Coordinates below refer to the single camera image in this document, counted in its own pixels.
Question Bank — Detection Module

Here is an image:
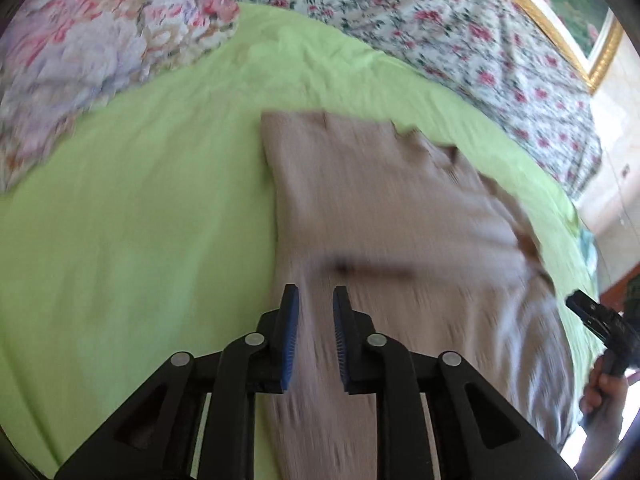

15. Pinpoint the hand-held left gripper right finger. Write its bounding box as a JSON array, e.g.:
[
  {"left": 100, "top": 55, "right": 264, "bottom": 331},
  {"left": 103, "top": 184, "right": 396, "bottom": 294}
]
[{"left": 332, "top": 285, "right": 577, "bottom": 480}]

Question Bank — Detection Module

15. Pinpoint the person's right hand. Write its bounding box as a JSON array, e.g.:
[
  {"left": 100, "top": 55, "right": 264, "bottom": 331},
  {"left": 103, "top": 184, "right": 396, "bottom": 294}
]
[{"left": 579, "top": 352, "right": 640, "bottom": 471}]

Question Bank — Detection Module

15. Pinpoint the small red floral blanket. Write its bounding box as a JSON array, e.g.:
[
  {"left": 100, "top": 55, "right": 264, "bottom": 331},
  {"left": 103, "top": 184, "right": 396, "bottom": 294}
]
[{"left": 220, "top": 0, "right": 602, "bottom": 196}]

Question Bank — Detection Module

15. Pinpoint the light green bed sheet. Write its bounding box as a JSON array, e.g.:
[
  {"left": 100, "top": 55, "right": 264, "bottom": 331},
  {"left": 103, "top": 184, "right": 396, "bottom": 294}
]
[{"left": 0, "top": 2, "right": 600, "bottom": 480}]

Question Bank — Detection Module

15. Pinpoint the pink floral pillow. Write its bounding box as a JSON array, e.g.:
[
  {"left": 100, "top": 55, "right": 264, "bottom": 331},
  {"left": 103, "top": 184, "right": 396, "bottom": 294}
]
[{"left": 0, "top": 0, "right": 242, "bottom": 193}]

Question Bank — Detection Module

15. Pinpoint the gold framed wall picture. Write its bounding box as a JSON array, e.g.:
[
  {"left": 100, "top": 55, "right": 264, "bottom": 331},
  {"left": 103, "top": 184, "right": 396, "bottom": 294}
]
[{"left": 475, "top": 0, "right": 625, "bottom": 95}]

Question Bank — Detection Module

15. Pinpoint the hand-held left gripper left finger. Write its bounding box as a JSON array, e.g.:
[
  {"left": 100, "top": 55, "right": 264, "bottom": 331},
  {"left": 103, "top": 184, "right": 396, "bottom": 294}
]
[{"left": 54, "top": 284, "right": 300, "bottom": 480}]

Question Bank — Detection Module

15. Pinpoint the beige knit sweater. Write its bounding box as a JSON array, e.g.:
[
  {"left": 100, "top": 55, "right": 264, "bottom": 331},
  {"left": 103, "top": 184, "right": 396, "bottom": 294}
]
[{"left": 260, "top": 110, "right": 576, "bottom": 480}]

